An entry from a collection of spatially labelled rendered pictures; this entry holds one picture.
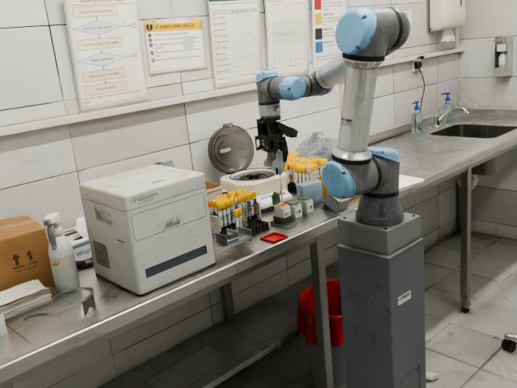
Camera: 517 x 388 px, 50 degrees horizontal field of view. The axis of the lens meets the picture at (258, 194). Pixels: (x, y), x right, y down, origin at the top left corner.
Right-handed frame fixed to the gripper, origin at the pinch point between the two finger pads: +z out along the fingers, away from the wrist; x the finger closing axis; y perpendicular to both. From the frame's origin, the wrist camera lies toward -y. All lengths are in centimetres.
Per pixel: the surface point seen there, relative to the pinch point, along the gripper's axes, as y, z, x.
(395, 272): 2, 27, 48
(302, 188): -16.8, 11.4, -5.0
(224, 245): 32.5, 16.5, 4.6
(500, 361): -91, 108, 42
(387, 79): -153, -15, -56
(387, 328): 5, 45, 47
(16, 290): 90, 17, -21
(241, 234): 22.5, 16.5, 2.1
